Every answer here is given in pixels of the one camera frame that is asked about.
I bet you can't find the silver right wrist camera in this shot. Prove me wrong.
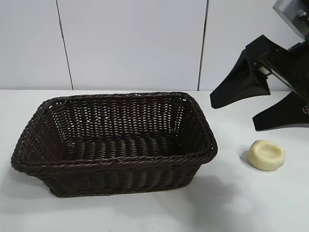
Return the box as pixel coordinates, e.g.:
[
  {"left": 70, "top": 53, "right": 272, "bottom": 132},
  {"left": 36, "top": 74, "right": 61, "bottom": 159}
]
[{"left": 272, "top": 0, "right": 309, "bottom": 41}]

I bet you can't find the pale yellow egg yolk pastry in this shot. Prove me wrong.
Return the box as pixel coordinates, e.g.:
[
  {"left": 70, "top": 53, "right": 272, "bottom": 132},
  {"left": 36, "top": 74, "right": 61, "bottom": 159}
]
[{"left": 246, "top": 139, "right": 286, "bottom": 172}]

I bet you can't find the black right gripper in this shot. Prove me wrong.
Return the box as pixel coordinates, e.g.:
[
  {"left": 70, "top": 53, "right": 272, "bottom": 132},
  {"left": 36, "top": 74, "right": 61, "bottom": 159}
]
[{"left": 209, "top": 35, "right": 309, "bottom": 132}]

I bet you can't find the dark brown wicker basket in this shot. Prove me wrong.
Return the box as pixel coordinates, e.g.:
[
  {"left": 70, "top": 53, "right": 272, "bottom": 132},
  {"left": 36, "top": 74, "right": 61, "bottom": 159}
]
[{"left": 11, "top": 91, "right": 219, "bottom": 199}]

